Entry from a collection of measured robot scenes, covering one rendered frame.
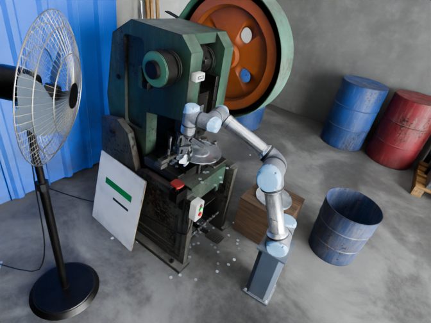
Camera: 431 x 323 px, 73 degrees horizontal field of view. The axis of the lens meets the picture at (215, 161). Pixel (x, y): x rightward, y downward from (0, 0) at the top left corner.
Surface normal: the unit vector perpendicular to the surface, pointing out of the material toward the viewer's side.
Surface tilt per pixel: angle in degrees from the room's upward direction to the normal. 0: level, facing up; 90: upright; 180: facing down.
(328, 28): 90
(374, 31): 90
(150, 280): 0
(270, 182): 83
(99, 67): 90
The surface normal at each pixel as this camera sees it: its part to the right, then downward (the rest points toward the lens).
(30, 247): 0.15, -0.83
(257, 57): -0.58, 0.37
